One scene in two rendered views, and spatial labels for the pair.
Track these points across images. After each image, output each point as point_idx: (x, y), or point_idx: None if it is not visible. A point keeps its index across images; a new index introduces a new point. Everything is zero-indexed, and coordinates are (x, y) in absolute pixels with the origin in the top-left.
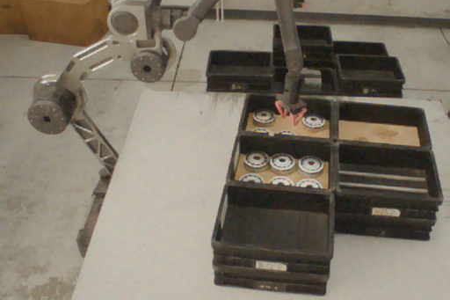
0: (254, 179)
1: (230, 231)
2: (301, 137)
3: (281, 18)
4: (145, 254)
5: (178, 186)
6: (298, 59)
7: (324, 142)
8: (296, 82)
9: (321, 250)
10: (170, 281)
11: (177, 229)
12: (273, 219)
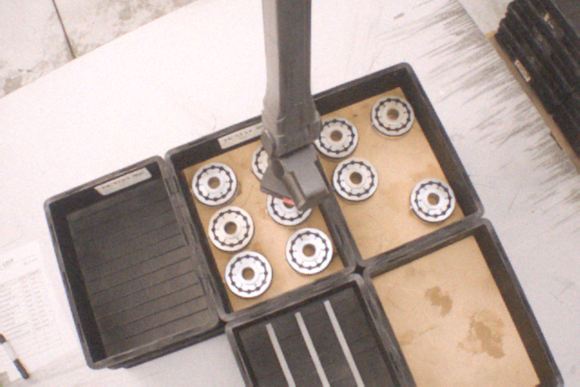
0: (221, 183)
1: (120, 205)
2: (333, 208)
3: (265, 45)
4: (92, 120)
5: (224, 82)
6: (275, 137)
7: (344, 254)
8: (273, 159)
9: (144, 342)
10: (67, 173)
11: (148, 130)
12: (169, 250)
